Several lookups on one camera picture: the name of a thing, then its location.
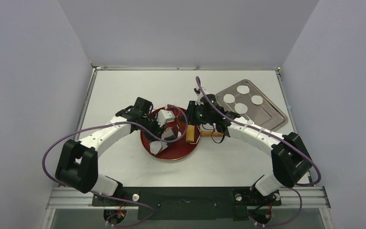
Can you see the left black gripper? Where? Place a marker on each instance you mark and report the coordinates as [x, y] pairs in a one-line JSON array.
[[157, 130]]

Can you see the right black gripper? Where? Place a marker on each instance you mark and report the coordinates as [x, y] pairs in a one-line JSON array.
[[191, 109]]

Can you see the wooden dough roller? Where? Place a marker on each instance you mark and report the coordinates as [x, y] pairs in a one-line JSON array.
[[194, 133]]

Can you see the round red lacquer tray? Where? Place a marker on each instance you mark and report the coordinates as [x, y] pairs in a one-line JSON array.
[[178, 149]]

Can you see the white dough piece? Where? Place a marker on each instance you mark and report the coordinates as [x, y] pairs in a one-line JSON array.
[[157, 146]]

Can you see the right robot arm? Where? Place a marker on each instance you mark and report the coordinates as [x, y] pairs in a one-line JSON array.
[[289, 157]]

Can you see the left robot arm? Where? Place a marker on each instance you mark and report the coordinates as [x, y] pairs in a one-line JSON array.
[[78, 165]]

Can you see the white dumpling wrapper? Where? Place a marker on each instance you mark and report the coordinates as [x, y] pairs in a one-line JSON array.
[[257, 100], [229, 98], [243, 89], [240, 108]]

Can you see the rectangular steel tray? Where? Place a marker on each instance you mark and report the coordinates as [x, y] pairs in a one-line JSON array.
[[266, 115]]

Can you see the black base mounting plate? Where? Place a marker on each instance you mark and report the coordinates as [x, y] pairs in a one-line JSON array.
[[236, 203]]

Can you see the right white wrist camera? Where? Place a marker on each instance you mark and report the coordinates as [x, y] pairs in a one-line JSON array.
[[201, 94]]

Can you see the aluminium frame rail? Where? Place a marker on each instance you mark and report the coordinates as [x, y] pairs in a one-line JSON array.
[[69, 198]]

